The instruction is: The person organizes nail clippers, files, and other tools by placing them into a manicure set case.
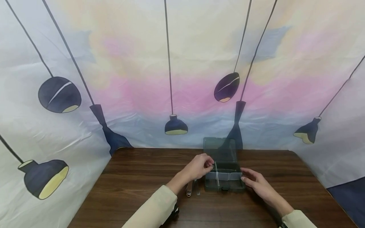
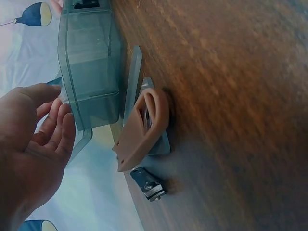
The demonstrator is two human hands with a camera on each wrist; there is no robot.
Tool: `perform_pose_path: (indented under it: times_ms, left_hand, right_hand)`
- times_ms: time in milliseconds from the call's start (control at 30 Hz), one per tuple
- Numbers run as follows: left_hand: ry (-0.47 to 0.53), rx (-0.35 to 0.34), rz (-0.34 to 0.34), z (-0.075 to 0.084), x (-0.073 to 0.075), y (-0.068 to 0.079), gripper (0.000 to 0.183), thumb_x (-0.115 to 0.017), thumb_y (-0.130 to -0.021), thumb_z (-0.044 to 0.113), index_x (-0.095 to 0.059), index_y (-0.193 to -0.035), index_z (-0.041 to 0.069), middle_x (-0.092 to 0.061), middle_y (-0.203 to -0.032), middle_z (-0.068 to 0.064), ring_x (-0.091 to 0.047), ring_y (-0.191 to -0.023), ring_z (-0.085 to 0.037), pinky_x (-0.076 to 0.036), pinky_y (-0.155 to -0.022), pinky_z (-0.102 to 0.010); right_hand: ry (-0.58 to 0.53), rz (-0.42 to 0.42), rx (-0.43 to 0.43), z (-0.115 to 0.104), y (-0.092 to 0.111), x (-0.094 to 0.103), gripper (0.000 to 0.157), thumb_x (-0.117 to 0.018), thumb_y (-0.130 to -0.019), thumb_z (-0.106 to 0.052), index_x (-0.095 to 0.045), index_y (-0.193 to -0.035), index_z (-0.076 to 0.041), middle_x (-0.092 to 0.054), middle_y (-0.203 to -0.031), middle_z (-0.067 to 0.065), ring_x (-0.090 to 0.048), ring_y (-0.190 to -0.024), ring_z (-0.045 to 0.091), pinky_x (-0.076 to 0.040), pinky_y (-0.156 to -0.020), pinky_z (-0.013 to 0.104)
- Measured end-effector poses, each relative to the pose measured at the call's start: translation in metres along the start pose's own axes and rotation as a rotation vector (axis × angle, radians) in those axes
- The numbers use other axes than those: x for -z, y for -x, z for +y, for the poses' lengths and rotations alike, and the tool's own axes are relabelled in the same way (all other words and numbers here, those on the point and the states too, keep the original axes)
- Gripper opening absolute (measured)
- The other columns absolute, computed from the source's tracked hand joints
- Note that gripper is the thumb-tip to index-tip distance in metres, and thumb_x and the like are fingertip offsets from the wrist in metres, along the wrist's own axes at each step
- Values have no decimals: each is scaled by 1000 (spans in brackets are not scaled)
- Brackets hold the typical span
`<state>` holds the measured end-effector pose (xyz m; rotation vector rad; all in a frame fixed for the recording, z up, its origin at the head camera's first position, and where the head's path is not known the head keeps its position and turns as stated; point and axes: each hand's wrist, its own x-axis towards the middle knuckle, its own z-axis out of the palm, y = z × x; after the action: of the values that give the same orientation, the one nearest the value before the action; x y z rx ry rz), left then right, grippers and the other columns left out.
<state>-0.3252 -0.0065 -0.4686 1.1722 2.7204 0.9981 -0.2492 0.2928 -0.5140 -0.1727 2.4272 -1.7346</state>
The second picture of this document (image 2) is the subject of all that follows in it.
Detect person's left hand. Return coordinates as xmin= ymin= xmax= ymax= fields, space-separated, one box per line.
xmin=0 ymin=82 xmax=76 ymax=231

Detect person's right hand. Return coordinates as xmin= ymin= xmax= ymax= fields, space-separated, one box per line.
xmin=51 ymin=0 xmax=64 ymax=14

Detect grey translucent plastic box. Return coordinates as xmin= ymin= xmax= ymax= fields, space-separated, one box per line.
xmin=45 ymin=0 xmax=122 ymax=167

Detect tan ear model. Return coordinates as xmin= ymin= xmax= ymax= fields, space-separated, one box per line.
xmin=112 ymin=87 xmax=173 ymax=172

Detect dark metal clip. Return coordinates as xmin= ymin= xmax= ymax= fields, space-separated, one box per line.
xmin=129 ymin=167 xmax=169 ymax=203

